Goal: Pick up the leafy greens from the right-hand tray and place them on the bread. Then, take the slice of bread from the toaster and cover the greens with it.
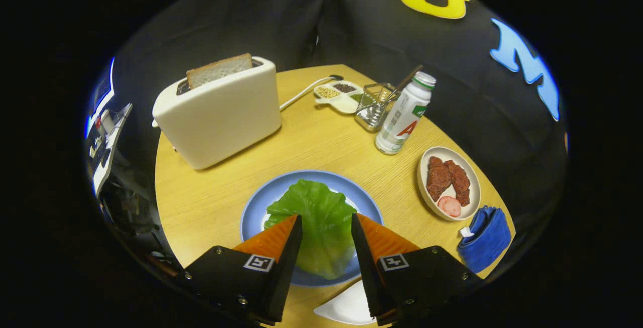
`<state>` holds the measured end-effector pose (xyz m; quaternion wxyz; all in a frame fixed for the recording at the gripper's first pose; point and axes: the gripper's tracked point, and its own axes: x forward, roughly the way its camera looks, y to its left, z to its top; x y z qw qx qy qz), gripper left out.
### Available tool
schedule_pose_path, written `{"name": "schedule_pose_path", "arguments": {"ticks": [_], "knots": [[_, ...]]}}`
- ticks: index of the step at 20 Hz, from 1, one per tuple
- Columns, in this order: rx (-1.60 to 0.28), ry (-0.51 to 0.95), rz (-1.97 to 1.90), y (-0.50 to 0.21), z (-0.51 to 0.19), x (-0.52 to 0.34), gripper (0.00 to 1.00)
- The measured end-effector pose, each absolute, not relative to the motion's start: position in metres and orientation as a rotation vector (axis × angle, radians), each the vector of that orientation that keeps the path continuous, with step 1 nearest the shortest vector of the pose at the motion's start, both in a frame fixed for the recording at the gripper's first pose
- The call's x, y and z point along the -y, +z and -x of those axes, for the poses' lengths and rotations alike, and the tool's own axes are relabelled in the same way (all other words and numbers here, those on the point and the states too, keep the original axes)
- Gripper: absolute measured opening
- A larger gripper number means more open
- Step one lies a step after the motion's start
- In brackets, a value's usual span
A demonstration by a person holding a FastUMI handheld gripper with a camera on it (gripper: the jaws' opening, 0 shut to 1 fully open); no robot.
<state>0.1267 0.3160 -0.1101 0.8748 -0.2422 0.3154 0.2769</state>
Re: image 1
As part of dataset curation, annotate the brown wooden stick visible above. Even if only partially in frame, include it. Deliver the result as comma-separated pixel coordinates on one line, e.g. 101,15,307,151
392,65,423,98

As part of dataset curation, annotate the black backdrop cloth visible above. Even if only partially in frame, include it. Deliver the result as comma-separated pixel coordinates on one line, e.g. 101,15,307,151
85,0,568,248

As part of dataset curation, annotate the wire mesh utensil holder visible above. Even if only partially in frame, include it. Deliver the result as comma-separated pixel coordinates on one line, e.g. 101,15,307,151
354,83,401,133

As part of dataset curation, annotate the white toaster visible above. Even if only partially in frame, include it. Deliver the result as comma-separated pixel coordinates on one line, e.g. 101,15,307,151
152,57,282,170

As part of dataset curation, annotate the white drink bottle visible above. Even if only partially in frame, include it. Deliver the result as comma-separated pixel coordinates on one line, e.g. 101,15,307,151
375,71,437,156

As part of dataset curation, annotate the white divided condiment tray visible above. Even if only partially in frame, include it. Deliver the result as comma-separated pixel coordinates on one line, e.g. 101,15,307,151
314,80,364,114

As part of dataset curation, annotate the white square plate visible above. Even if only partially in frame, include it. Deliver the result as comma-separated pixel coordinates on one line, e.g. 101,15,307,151
313,280,377,325

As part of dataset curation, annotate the blue round plate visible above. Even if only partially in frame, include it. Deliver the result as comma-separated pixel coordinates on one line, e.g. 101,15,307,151
240,170,384,287

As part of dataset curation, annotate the pink ham slice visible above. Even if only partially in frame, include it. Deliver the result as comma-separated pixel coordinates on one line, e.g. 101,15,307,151
437,196,462,218

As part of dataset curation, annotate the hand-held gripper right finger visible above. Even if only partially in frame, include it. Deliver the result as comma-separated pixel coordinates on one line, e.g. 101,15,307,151
351,213,483,326

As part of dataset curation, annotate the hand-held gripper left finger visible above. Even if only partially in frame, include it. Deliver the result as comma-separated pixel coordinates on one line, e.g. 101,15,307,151
173,214,303,324

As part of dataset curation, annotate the brown meat piece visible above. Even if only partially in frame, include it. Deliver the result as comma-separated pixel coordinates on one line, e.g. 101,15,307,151
445,160,471,207
426,156,453,203

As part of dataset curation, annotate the toast bread slice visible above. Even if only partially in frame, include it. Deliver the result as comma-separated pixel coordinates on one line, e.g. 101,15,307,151
186,52,254,90

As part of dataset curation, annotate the beige round plate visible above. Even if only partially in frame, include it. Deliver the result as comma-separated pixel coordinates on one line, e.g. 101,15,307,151
417,146,482,222

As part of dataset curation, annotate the white toaster cable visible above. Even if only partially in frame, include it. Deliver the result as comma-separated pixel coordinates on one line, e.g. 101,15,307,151
280,74,344,113

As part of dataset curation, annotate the blue folded towel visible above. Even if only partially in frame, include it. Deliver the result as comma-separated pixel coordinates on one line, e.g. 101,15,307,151
457,206,512,274

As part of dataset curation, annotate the green lettuce leaf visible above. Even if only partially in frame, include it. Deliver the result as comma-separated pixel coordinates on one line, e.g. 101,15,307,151
264,179,358,280

